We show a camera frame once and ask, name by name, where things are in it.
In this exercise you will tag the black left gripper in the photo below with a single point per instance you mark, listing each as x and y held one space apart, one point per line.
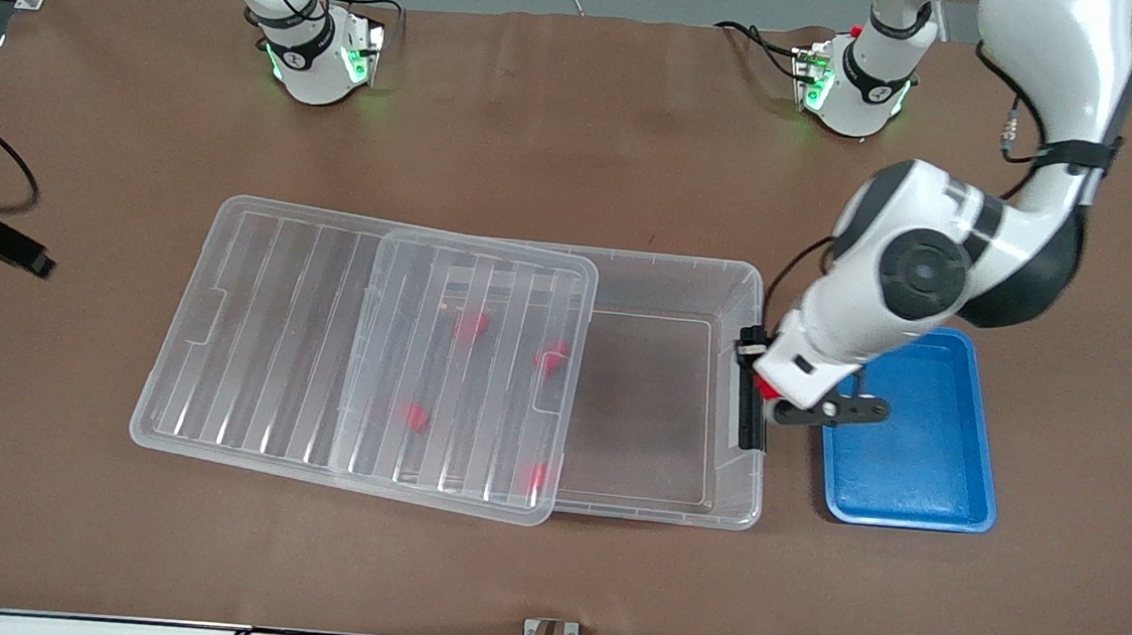
749 395

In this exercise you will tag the red block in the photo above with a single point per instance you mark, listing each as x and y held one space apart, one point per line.
768 388
551 358
413 416
471 327
537 475

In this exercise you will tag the clear ribbed plastic lid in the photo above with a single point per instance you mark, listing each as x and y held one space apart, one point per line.
266 336

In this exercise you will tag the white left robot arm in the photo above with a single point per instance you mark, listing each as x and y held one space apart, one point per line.
928 273

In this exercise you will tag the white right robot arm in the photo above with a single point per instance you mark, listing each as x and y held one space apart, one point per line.
309 70

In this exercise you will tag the clear plastic storage box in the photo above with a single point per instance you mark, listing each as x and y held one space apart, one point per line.
650 403

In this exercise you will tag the blue plastic tray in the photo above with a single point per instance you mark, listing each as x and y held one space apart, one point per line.
924 462

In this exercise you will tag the brown table cover sheet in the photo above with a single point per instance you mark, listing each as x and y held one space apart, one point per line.
64 521

